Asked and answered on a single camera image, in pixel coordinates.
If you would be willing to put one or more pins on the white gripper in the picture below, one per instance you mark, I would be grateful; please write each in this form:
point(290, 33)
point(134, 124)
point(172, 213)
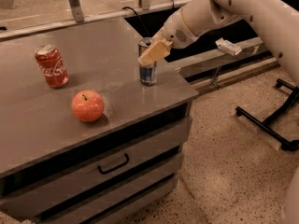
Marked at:
point(173, 31)

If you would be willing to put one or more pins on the silver blue redbull can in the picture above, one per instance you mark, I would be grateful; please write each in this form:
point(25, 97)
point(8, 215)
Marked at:
point(147, 74)

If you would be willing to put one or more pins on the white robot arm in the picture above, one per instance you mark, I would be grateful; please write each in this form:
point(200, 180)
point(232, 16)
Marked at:
point(272, 20)

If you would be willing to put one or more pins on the red coke can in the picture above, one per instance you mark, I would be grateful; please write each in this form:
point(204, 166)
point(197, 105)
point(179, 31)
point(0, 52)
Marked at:
point(51, 64)

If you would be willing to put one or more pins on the white packet on ledge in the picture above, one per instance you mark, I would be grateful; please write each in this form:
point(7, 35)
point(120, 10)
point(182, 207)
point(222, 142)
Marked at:
point(228, 47)

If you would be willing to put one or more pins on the red apple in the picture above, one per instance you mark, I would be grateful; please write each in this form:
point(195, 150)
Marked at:
point(87, 106)

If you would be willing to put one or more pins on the black metal floor stand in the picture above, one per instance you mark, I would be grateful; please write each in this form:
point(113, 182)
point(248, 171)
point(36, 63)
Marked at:
point(265, 125)

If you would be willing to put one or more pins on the grey drawer cabinet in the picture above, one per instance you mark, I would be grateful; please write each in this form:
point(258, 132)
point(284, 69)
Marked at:
point(49, 158)

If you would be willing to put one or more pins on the left metal window post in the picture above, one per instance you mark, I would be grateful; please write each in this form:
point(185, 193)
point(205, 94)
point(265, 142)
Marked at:
point(76, 10)

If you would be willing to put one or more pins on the black drawer handle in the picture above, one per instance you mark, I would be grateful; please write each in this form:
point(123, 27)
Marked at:
point(111, 166)

